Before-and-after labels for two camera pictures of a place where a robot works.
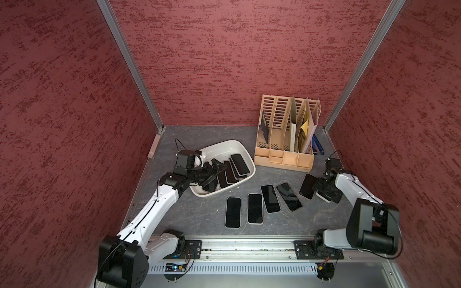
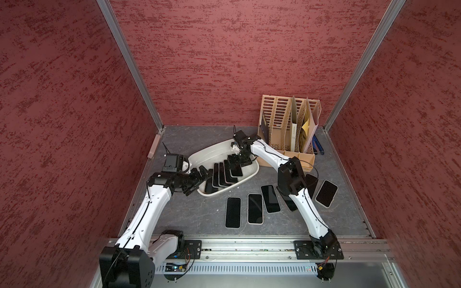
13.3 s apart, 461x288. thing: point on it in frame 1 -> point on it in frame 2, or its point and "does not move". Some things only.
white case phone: x=255 y=209 does not move
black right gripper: x=335 y=195 -> x=234 y=156
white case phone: x=230 y=177 does not move
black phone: x=289 y=197 does not move
